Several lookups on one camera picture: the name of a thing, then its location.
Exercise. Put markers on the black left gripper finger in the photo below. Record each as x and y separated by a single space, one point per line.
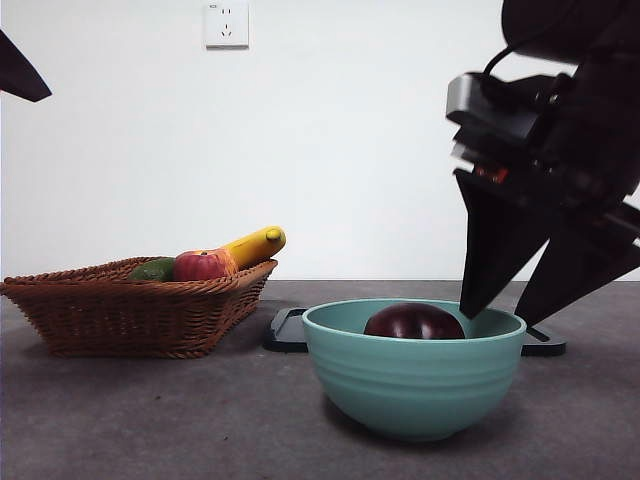
17 75

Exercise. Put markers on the yellow banana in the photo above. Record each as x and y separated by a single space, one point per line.
255 247

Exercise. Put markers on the brown wicker basket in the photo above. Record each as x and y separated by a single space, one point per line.
125 320

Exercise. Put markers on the red apple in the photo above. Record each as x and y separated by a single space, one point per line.
197 267

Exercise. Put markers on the dark purple plum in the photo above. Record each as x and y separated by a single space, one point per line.
410 322

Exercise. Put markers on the green fruit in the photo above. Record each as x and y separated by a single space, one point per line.
152 270

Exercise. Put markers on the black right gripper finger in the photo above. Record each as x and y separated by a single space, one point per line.
565 285
492 250

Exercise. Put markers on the teal ribbed bowl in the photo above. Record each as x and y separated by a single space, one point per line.
415 390

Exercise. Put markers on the white wall socket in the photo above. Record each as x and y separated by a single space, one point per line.
227 25

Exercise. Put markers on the black rectangular tray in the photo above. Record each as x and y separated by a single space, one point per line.
285 340

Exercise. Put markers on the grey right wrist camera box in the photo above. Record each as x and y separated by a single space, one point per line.
490 107

